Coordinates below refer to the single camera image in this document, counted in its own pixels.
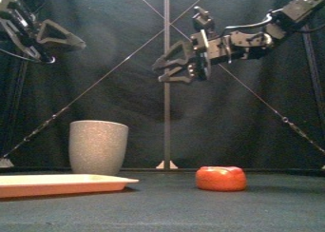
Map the grey speckled cup bowl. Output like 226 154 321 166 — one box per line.
66 119 129 177

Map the red-orange toy onion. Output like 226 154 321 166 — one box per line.
194 165 248 193

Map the black cloth backdrop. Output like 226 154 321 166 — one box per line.
0 0 325 173

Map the cream rectangular plate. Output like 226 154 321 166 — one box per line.
0 173 140 199

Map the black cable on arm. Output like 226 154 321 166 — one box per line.
219 10 276 37

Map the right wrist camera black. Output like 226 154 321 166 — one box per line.
191 6 215 34

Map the grey vertical frame post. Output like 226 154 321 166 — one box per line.
155 0 179 170

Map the thin diagonal brace wire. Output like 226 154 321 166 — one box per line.
128 0 325 156
0 0 214 169

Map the dark side frame post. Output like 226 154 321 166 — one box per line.
291 0 325 123

